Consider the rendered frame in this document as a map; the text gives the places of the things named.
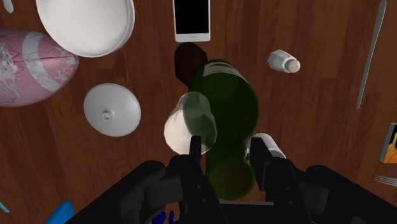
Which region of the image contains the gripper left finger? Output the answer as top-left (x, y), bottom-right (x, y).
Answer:
top-left (66, 136), bottom-right (230, 224)

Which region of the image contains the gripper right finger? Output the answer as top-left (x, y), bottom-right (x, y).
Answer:
top-left (249, 137), bottom-right (397, 224)

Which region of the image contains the white cylinder object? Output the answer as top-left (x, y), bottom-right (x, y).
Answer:
top-left (246, 132), bottom-right (287, 159)

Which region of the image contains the clear drinking glass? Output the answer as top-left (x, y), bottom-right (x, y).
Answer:
top-left (164, 91), bottom-right (218, 155)

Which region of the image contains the dark green glass bottle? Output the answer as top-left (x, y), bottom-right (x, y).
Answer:
top-left (183, 59), bottom-right (260, 201)

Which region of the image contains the grey fork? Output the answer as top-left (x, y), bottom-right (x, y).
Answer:
top-left (373, 174), bottom-right (397, 188)

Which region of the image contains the white round lid with knob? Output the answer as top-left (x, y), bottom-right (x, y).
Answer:
top-left (83, 82), bottom-right (142, 138)

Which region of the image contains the book with orange cover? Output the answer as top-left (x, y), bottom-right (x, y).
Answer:
top-left (379, 122), bottom-right (397, 165)

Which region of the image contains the blue flat object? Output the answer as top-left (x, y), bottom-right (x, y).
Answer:
top-left (43, 200), bottom-right (76, 224)

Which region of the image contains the white salt shaker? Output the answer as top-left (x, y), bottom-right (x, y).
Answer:
top-left (267, 49), bottom-right (302, 74)

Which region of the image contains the grey table knife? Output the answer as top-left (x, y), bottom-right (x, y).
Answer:
top-left (355, 0), bottom-right (388, 110)

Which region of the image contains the white smartphone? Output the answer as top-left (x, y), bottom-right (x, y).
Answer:
top-left (172, 0), bottom-right (211, 43)

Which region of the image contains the white bowl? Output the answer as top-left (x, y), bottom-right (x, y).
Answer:
top-left (35, 0), bottom-right (136, 59)

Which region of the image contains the pink and white oval ball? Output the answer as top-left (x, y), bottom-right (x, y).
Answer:
top-left (0, 28), bottom-right (80, 108)

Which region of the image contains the small white utensil handle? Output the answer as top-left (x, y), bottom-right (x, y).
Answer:
top-left (2, 0), bottom-right (15, 14)

